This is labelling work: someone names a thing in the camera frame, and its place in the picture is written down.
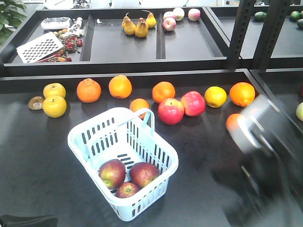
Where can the black wooden produce stand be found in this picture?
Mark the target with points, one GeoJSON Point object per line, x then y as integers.
{"type": "Point", "coordinates": [50, 166]}

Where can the orange with knob top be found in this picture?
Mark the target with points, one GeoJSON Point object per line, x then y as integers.
{"type": "Point", "coordinates": [88, 91]}

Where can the brown pear left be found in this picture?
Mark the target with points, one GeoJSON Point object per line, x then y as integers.
{"type": "Point", "coordinates": [128, 26]}

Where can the red apple pair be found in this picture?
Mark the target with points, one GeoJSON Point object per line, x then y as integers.
{"type": "Point", "coordinates": [194, 103]}
{"type": "Point", "coordinates": [171, 111]}

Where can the pink apple back right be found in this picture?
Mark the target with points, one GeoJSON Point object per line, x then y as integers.
{"type": "Point", "coordinates": [194, 14]}

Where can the small orange lower left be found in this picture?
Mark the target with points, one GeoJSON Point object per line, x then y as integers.
{"type": "Point", "coordinates": [233, 121]}

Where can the pink peach apple front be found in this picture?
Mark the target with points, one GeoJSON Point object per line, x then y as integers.
{"type": "Point", "coordinates": [169, 24]}

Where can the red yellow apple front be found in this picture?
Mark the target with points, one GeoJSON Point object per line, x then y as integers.
{"type": "Point", "coordinates": [126, 190]}

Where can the small orange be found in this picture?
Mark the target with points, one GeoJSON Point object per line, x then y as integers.
{"type": "Point", "coordinates": [138, 104]}
{"type": "Point", "coordinates": [233, 121]}

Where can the yellow pear front left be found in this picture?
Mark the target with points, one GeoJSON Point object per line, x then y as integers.
{"type": "Point", "coordinates": [54, 106]}

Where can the red apple right pair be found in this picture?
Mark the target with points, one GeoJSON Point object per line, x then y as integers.
{"type": "Point", "coordinates": [194, 103]}

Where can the orange behind apples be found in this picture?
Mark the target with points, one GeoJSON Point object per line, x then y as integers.
{"type": "Point", "coordinates": [162, 91]}

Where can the red apple left pair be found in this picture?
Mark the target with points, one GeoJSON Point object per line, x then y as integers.
{"type": "Point", "coordinates": [171, 111]}

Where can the small orange front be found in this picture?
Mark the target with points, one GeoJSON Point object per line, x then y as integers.
{"type": "Point", "coordinates": [138, 104]}

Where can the large orange right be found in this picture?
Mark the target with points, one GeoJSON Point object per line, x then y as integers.
{"type": "Point", "coordinates": [242, 94]}

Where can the yellow pear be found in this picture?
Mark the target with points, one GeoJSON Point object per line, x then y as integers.
{"type": "Point", "coordinates": [54, 106]}
{"type": "Point", "coordinates": [54, 89]}

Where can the large orange back row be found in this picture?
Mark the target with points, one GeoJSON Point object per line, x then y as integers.
{"type": "Point", "coordinates": [120, 87]}

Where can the black rack upright post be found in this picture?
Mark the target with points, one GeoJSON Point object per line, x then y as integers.
{"type": "Point", "coordinates": [266, 37]}

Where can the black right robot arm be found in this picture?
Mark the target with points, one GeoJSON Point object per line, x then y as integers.
{"type": "Point", "coordinates": [267, 172]}

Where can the brown mushroom slice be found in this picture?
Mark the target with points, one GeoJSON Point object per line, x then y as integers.
{"type": "Point", "coordinates": [36, 103]}

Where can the yellow orange citrus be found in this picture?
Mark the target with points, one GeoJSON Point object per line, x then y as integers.
{"type": "Point", "coordinates": [215, 96]}

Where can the white perforated grater board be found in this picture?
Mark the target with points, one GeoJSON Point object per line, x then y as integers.
{"type": "Point", "coordinates": [39, 48]}

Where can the yellow pear back left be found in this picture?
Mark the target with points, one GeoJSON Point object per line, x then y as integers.
{"type": "Point", "coordinates": [54, 89]}

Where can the brown pear right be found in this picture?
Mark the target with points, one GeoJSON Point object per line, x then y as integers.
{"type": "Point", "coordinates": [151, 20]}

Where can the pale apple back middle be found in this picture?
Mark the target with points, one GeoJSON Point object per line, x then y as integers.
{"type": "Point", "coordinates": [179, 13]}

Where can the brown pear middle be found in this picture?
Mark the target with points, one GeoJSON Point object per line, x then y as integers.
{"type": "Point", "coordinates": [141, 29]}

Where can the brown pear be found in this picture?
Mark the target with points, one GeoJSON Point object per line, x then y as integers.
{"type": "Point", "coordinates": [128, 26]}
{"type": "Point", "coordinates": [151, 20]}
{"type": "Point", "coordinates": [141, 29]}

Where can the green potted plant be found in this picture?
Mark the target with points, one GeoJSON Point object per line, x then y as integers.
{"type": "Point", "coordinates": [12, 14]}

